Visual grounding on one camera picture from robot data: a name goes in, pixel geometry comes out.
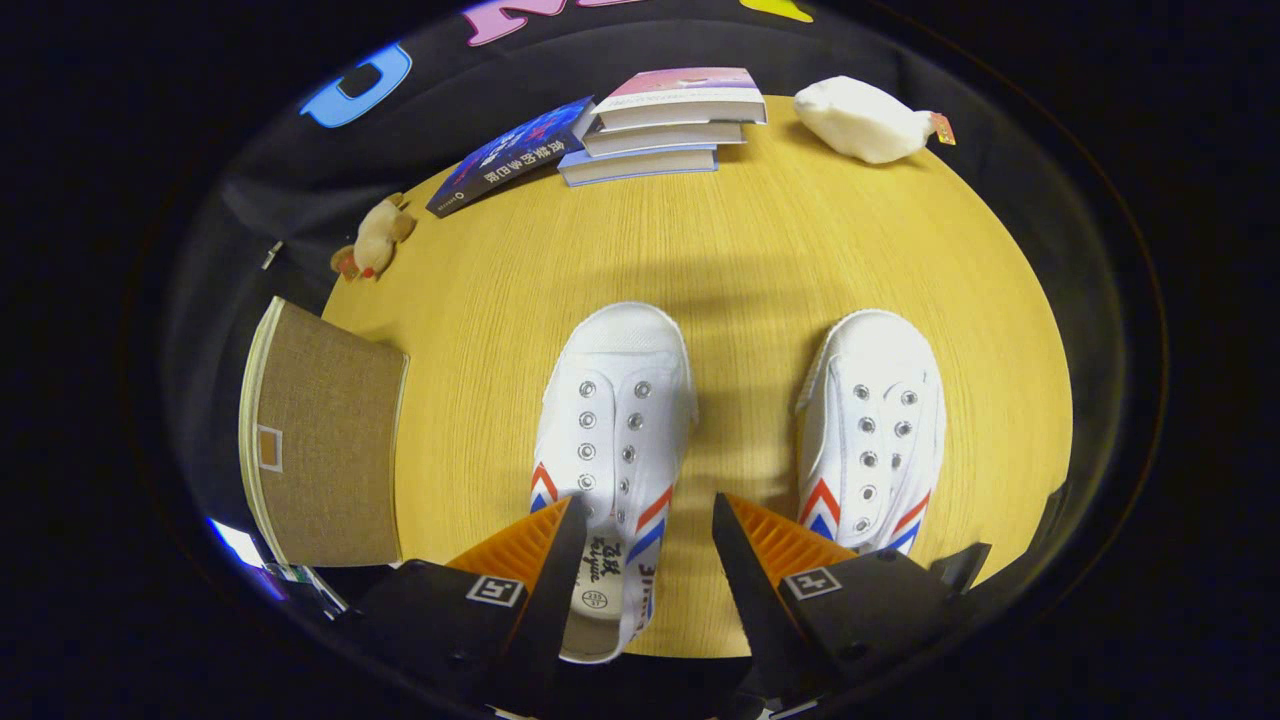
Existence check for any dark blue book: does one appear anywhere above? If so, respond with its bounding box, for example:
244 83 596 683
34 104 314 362
426 96 596 219

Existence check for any white canvas shoe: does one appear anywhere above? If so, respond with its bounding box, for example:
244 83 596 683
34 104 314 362
530 302 699 664
795 309 947 556

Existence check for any pink cover book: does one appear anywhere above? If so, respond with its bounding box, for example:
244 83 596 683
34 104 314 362
592 67 768 131

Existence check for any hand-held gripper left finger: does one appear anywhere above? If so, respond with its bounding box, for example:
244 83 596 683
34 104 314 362
345 493 591 716

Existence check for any beige plush dog toy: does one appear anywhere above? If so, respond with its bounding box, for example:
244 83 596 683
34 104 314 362
330 193 418 283

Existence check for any black backdrop cloth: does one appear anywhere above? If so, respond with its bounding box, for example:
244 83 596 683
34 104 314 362
165 0 1121 601

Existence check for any beige fabric storage box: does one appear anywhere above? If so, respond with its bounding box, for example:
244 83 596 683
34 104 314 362
238 296 409 568

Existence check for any white plush toy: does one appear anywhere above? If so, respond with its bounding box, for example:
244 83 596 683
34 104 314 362
794 76 956 165

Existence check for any light blue edged book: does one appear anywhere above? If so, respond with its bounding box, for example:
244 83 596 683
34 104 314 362
557 143 719 188

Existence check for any white book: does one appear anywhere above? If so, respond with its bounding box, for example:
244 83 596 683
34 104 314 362
582 118 747 158

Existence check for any black table clamp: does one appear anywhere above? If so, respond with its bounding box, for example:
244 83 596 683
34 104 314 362
1030 483 1069 561
930 542 993 599

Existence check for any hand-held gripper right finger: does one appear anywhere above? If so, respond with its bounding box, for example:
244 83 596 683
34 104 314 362
711 491 963 703

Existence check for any bright screen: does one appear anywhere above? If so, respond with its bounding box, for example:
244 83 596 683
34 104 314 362
207 517 286 601

